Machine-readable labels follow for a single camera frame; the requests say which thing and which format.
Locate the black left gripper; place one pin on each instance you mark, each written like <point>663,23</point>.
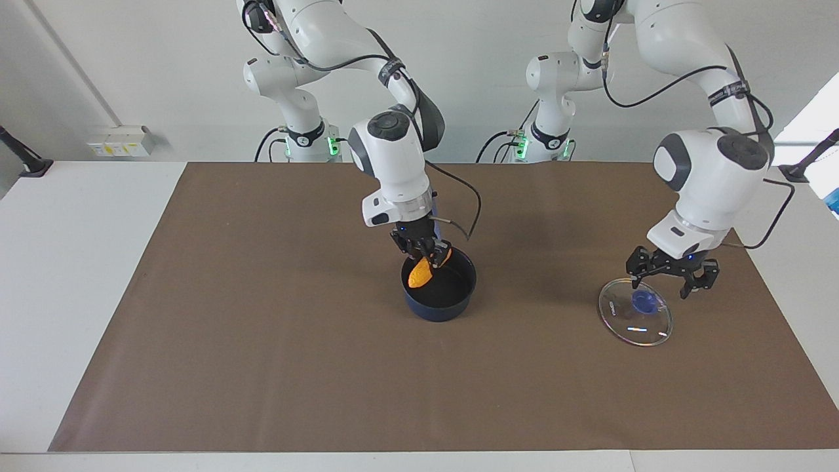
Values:
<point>678,265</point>

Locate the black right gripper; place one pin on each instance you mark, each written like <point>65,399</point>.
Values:
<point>414,237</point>

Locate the yellow corn cob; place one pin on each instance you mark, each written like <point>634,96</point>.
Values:
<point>418,275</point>

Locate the glass lid blue knob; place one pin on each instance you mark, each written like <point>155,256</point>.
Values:
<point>639,321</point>

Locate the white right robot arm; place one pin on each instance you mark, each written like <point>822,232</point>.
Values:
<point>393,157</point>

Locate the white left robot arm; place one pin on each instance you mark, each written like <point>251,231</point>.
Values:
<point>708,170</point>

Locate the brown table mat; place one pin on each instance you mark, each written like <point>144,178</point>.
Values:
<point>328,367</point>

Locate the black clamp stand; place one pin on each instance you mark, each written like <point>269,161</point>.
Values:
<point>796,173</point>
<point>36,167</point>

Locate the blue white object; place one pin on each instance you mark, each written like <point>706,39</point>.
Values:
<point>834,202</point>

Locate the white wall socket box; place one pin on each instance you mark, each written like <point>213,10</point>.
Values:
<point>121,143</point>

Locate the grey wall conduit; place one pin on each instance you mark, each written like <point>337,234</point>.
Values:
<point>109,111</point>

